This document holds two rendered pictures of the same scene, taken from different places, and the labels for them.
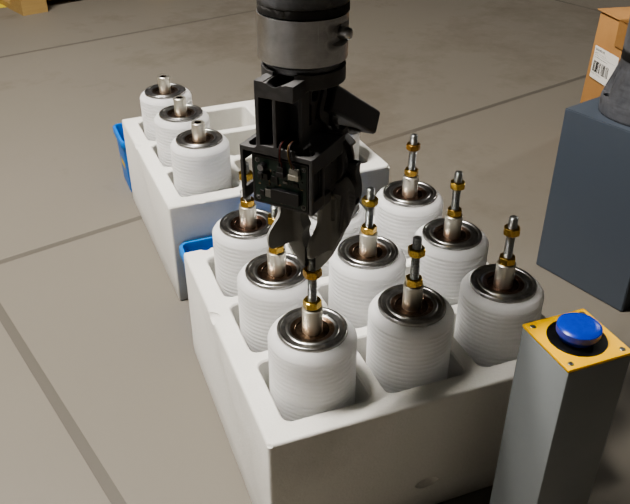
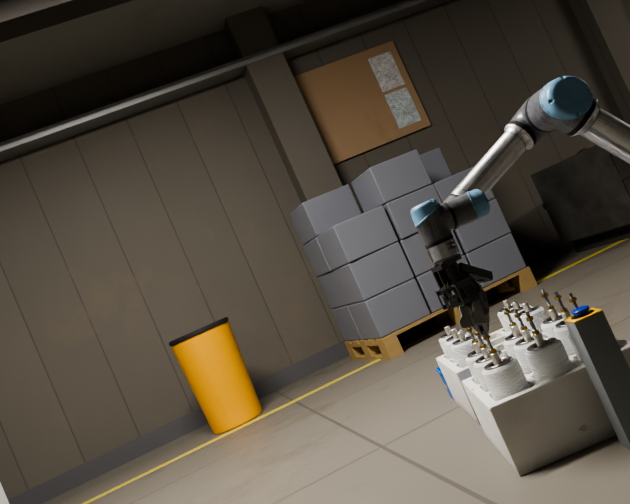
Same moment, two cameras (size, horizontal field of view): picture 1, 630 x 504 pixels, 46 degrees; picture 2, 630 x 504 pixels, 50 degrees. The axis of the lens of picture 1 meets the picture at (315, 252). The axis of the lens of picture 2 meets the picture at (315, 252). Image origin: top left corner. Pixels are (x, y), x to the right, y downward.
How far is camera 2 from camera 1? 1.15 m
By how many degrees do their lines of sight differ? 41
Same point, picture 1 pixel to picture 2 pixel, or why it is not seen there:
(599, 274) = not seen: outside the picture
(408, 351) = (542, 360)
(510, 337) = not seen: hidden behind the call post
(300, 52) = (440, 254)
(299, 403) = (501, 394)
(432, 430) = (569, 394)
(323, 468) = (521, 419)
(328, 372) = (506, 374)
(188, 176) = (462, 357)
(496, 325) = not seen: hidden behind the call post
